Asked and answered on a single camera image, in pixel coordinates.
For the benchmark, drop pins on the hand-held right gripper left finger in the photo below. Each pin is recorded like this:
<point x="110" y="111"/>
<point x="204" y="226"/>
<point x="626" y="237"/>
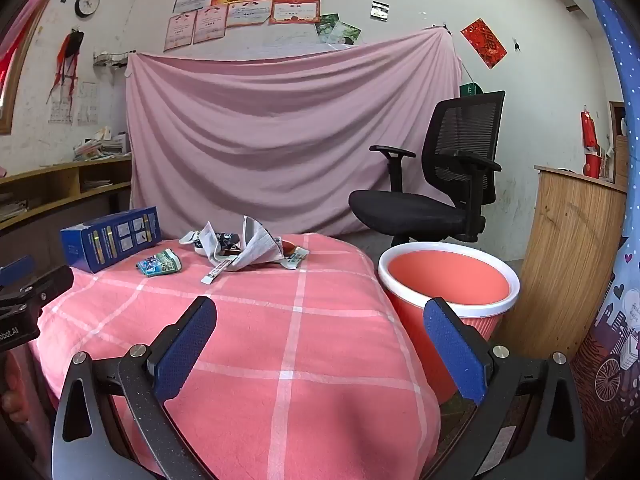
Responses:
<point x="185" y="350"/>

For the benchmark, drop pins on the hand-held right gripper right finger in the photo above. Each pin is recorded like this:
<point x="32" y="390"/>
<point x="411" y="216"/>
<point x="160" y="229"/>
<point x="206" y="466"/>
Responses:
<point x="452" y="345"/>

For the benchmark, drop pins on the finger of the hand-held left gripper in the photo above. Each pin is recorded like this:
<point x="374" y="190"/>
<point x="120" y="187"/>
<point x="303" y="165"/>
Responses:
<point x="40" y="282"/>
<point x="15" y="270"/>

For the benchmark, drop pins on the pink bin with white rim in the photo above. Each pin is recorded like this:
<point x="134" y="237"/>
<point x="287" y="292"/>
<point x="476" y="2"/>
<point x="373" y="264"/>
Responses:
<point x="440" y="280"/>

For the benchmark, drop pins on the green blue snack packet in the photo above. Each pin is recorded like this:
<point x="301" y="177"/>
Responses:
<point x="160" y="262"/>

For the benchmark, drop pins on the white printed wrapper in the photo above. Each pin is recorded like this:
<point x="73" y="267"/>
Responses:
<point x="192" y="237"/>

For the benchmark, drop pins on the dark blue printed wrapper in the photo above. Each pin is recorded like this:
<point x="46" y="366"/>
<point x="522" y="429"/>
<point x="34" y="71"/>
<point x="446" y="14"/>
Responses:
<point x="227" y="241"/>

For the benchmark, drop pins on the newspaper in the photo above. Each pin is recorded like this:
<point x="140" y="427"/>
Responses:
<point x="257" y="247"/>

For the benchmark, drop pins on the person's left hand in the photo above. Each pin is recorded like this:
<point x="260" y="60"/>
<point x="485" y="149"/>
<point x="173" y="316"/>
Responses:
<point x="10" y="402"/>

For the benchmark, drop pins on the blue carton box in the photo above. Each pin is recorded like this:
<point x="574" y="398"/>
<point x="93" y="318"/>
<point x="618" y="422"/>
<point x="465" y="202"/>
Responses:
<point x="110" y="240"/>

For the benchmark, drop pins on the white stick sachet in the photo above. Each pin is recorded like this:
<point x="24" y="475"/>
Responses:
<point x="215" y="272"/>

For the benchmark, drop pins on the wooden shelf unit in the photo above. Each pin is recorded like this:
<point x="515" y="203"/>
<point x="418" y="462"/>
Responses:
<point x="60" y="180"/>

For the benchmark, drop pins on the pink checked blanket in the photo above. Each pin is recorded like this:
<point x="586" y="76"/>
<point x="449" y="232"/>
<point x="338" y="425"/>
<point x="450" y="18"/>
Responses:
<point x="300" y="340"/>

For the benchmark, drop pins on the black office chair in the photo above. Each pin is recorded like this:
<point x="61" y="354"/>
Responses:
<point x="410" y="212"/>

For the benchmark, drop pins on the orange white candy wrapper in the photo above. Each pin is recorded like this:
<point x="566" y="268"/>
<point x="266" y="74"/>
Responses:
<point x="295" y="258"/>

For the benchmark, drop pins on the stack of papers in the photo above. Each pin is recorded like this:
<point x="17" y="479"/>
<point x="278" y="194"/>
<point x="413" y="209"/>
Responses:
<point x="100" y="146"/>

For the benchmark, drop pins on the wooden counter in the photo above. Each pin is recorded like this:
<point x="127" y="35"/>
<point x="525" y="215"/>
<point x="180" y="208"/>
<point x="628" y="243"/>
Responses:
<point x="560" y="240"/>

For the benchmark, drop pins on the red cup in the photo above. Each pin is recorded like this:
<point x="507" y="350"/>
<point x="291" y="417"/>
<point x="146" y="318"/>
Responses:
<point x="592" y="166"/>

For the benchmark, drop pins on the pink hanging sheet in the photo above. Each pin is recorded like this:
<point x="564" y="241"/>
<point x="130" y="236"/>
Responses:
<point x="275" y="135"/>

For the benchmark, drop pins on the red hanging ornament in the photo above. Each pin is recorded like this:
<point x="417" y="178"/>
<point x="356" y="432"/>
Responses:
<point x="589" y="130"/>

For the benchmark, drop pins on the pink window curtain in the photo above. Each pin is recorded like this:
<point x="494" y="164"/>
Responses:
<point x="30" y="15"/>

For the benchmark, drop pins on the green sign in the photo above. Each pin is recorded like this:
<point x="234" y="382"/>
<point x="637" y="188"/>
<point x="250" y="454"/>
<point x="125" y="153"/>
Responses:
<point x="470" y="89"/>

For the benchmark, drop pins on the red paper poster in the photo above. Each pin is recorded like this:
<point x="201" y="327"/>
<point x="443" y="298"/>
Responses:
<point x="484" y="42"/>

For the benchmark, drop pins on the green landscape photo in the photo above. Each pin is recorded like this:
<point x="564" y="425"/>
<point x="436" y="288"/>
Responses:
<point x="326" y="27"/>
<point x="347" y="34"/>

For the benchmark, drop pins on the small black white photo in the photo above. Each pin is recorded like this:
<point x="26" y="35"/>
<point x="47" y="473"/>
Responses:
<point x="380" y="10"/>

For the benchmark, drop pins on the white wall calendar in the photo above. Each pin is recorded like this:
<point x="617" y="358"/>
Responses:
<point x="85" y="105"/>

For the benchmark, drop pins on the wooden window frame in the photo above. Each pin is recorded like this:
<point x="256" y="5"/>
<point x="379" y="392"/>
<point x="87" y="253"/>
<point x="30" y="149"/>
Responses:
<point x="22" y="60"/>

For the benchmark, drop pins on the red kite wall ornament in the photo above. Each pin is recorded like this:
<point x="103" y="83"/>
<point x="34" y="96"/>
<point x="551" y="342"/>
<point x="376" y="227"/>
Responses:
<point x="67" y="57"/>

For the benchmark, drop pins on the metal wall rack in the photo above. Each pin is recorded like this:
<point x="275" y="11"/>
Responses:
<point x="107" y="59"/>

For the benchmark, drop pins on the brown wooden door frame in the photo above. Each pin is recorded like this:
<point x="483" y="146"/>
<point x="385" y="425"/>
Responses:
<point x="614" y="125"/>

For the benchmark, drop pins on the round wall clock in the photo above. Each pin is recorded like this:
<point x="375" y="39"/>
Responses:
<point x="87" y="3"/>

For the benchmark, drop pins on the black wall hook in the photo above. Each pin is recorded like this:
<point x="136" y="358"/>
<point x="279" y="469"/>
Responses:
<point x="516" y="47"/>

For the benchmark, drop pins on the group of wall certificates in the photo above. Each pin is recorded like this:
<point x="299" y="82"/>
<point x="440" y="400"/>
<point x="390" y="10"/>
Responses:
<point x="245" y="10"/>

